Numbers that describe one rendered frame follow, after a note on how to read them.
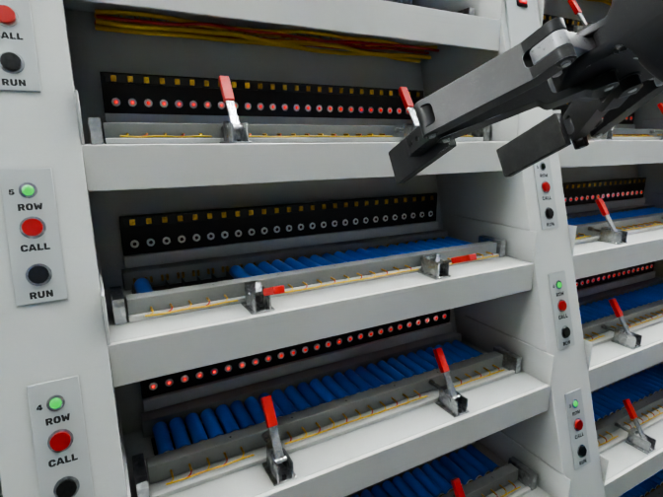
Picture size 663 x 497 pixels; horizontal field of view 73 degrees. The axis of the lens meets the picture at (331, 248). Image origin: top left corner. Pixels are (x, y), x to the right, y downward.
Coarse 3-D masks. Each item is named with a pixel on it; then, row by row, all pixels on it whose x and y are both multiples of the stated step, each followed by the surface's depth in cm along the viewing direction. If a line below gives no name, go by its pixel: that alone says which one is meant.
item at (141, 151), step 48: (144, 96) 62; (192, 96) 65; (240, 96) 68; (288, 96) 72; (336, 96) 76; (384, 96) 80; (96, 144) 48; (144, 144) 46; (192, 144) 48; (240, 144) 50; (288, 144) 53; (336, 144) 56; (384, 144) 59; (480, 144) 67
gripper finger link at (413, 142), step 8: (416, 112) 30; (424, 112) 30; (432, 112) 30; (424, 120) 30; (432, 120) 30; (408, 136) 34; (416, 136) 33; (408, 144) 34; (416, 144) 33; (424, 144) 33; (432, 144) 33; (408, 152) 35; (416, 152) 34; (424, 152) 34
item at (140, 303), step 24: (336, 264) 61; (360, 264) 62; (384, 264) 64; (408, 264) 66; (192, 288) 52; (216, 288) 53; (240, 288) 54; (288, 288) 57; (312, 288) 57; (144, 312) 49; (168, 312) 49
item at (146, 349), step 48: (288, 240) 71; (336, 240) 75; (480, 240) 77; (528, 240) 71; (336, 288) 59; (384, 288) 59; (432, 288) 61; (480, 288) 66; (528, 288) 71; (144, 336) 45; (192, 336) 47; (240, 336) 49; (288, 336) 52
